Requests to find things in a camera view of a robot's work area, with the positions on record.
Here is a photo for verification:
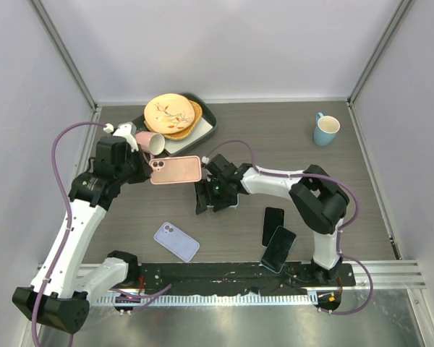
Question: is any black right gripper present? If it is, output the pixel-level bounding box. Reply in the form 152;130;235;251
196;176;234;213

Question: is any pink phone case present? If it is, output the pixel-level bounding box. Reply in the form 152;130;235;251
150;155;202;185

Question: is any white-edged phone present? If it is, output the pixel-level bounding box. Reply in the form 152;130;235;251
261;207;285;247

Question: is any teal-edged phone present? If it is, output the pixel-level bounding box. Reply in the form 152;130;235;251
260;226;297;273

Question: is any light blue phone case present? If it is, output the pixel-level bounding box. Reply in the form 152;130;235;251
207;195;239;212

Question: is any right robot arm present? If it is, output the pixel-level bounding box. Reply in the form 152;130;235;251
195;154;349;286

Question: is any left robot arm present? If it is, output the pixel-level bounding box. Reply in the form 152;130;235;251
12;135;152;334

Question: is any lavender phone case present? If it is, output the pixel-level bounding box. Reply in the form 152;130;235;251
153;222;200;262

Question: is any pink mug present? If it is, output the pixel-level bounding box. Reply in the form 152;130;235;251
135;131;166;156

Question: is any white paper sheet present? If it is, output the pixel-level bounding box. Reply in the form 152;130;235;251
164;118;213;155

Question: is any woven orange plate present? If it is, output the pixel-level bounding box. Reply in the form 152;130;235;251
162;99;203;141

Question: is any floral cream plate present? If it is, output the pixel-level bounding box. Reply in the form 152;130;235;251
143;93;195;134

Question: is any dark green tray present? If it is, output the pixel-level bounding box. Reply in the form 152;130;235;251
133;93;217;157

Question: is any blue mug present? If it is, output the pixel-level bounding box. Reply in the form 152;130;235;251
313;113;341;147

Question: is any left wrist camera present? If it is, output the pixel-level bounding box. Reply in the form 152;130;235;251
103;122;139;152

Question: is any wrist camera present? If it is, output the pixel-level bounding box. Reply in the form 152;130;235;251
103;122;139;152
201;156;211;165

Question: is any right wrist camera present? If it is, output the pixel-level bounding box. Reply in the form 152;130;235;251
201;156;211;165

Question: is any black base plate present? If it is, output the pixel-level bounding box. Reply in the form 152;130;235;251
119;262;356;296

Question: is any white cable duct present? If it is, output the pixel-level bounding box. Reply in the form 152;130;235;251
93;291;318;309

